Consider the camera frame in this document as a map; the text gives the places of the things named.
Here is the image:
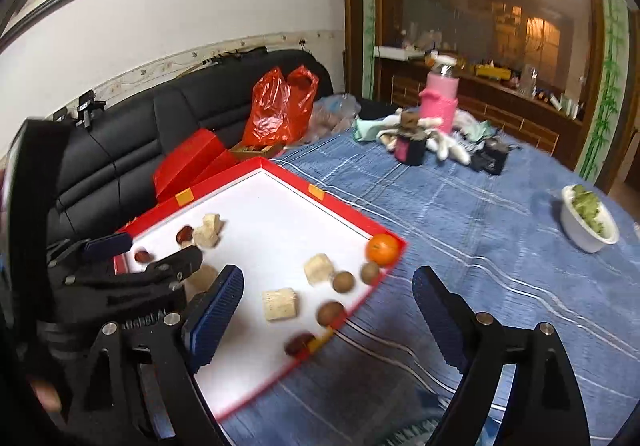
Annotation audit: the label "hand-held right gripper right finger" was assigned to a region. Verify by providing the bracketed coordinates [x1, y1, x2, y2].
[413, 266, 593, 446]

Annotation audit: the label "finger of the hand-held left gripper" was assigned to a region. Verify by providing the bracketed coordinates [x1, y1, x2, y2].
[65, 246, 204, 309]
[47, 233, 134, 272]

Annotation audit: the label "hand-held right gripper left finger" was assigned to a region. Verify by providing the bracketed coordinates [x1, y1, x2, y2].
[72, 265, 245, 446]

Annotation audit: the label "orange mandarin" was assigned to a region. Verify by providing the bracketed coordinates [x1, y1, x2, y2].
[365, 233, 401, 268]

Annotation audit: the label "red cardboard box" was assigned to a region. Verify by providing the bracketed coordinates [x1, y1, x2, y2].
[114, 156, 407, 423]

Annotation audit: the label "person's left hand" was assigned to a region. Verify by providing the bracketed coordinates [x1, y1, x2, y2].
[30, 373, 63, 413]

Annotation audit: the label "blue plaid tablecloth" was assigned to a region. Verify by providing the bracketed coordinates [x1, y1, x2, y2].
[210, 123, 640, 446]

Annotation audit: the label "red box lid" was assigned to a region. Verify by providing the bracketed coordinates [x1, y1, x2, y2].
[152, 129, 241, 202]

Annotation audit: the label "black leather sofa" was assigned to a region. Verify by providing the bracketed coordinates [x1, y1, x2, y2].
[47, 49, 335, 252]

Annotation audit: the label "small wooden box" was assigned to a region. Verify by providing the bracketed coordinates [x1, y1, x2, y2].
[229, 141, 287, 162]

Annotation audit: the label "black jar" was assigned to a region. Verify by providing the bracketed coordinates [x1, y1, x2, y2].
[470, 137, 510, 176]

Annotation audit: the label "white bowl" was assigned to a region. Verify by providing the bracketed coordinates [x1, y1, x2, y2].
[559, 185, 620, 254]

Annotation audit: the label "white cloth gloves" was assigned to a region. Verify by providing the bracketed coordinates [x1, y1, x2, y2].
[377, 109, 473, 163]

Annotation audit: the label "green leafy vegetables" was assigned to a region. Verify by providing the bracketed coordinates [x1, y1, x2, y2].
[570, 184, 613, 233]

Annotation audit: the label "red plastic bag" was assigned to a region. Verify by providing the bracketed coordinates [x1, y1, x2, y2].
[242, 66, 320, 146]

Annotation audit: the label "mint green cloth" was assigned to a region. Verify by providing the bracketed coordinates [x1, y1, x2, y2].
[355, 117, 396, 142]

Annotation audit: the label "wooden counter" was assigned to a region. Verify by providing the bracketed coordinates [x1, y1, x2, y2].
[375, 54, 586, 154]

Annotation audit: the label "pink sleeved bottle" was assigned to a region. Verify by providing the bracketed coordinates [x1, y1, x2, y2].
[419, 55, 460, 133]

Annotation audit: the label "clear plastic bag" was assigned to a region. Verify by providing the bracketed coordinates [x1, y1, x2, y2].
[300, 94, 361, 144]

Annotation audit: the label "yellow flat box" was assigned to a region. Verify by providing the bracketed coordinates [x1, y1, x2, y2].
[475, 64, 511, 80]

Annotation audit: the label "bamboo print panel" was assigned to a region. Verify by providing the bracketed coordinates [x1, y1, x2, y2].
[575, 0, 633, 182]

